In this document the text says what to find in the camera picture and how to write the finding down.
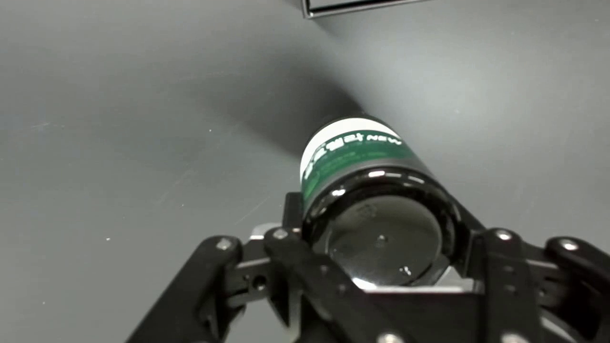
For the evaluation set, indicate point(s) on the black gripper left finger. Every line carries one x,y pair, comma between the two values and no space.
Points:
255,298

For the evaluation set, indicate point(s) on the black rectangular box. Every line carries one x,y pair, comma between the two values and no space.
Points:
356,5

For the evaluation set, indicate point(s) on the black bottle with green label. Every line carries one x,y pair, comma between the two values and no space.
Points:
369,191

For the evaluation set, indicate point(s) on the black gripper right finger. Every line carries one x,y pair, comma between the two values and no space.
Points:
541,292

